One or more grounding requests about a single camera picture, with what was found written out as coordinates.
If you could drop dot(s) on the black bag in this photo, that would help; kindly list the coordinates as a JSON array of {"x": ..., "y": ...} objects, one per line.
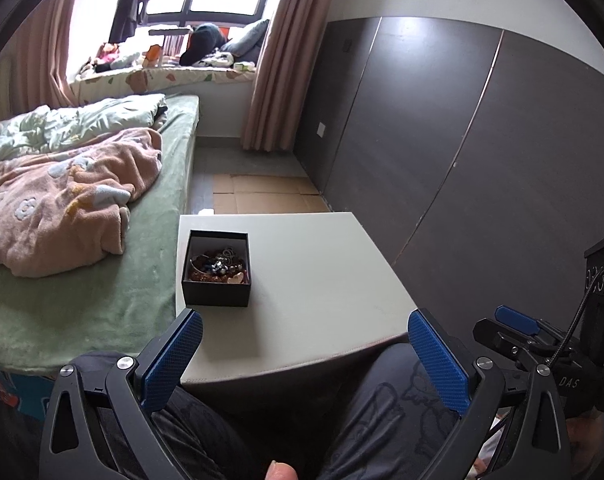
[{"x": 202, "y": 42}]

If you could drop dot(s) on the pink curtain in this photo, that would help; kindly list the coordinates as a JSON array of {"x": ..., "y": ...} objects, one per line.
[
  {"x": 47, "y": 45},
  {"x": 287, "y": 60}
]

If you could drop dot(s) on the dark hanging garment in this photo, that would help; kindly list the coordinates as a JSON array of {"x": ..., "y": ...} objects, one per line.
[{"x": 132, "y": 0}]

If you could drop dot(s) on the pile of soft toys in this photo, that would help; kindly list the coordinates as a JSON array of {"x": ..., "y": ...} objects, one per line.
[{"x": 112, "y": 60}]

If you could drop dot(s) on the dark wardrobe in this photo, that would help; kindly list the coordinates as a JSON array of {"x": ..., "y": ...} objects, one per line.
[{"x": 431, "y": 135}]

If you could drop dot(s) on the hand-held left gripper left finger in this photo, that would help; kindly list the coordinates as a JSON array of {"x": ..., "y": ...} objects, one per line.
[{"x": 174, "y": 360}]

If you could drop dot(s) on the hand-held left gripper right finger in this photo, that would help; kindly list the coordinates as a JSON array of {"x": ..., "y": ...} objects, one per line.
[{"x": 439, "y": 365}]

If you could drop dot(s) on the grey pillow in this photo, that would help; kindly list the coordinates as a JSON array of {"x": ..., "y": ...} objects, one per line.
[{"x": 249, "y": 40}]

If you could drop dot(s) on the pink fleece blanket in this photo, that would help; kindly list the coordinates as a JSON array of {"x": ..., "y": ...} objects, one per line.
[{"x": 67, "y": 200}]

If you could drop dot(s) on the green bed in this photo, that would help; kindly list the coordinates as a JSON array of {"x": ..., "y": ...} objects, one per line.
[{"x": 147, "y": 270}]

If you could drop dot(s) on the person's right hand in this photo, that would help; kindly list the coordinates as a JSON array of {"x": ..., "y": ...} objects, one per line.
[{"x": 581, "y": 435}]

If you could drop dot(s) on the leaf print window seat cushion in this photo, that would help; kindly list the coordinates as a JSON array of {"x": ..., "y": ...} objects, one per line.
[{"x": 182, "y": 77}]

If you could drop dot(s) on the colourful printed cloth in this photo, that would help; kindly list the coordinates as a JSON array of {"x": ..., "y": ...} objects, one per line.
[{"x": 4, "y": 392}]

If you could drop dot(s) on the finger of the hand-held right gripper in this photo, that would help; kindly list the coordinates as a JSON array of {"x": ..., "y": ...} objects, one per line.
[
  {"x": 496, "y": 336},
  {"x": 516, "y": 320}
]

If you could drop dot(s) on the person's left hand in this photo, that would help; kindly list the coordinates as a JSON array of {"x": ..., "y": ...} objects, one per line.
[{"x": 282, "y": 472}]

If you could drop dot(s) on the black jewelry box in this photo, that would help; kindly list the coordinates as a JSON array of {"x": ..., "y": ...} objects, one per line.
[{"x": 214, "y": 294}]

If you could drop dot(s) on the flattened cardboard sheet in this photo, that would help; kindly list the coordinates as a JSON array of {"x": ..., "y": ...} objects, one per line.
[{"x": 267, "y": 192}]

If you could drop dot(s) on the light green quilt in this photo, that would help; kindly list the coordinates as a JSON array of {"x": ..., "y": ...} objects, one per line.
[{"x": 82, "y": 120}]

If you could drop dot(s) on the dark printed pants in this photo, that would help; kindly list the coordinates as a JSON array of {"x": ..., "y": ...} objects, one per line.
[{"x": 381, "y": 410}]

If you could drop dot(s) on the white wall socket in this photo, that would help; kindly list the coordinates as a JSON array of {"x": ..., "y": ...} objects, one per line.
[{"x": 321, "y": 129}]

